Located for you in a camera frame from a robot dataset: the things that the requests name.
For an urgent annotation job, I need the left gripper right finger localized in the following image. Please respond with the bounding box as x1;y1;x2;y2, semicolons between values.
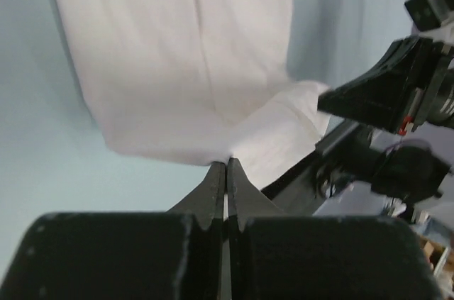
226;159;442;299

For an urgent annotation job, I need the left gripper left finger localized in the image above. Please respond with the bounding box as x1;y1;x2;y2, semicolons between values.
1;162;226;299

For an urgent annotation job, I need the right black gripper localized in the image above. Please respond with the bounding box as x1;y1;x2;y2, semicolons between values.
317;35;453;135

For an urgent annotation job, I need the white t shirt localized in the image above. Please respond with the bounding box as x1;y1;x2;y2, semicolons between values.
56;0;329;188

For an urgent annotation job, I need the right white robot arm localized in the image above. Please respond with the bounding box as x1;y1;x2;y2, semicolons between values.
314;36;453;206

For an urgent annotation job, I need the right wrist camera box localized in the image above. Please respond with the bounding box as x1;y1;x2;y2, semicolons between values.
404;0;453;32

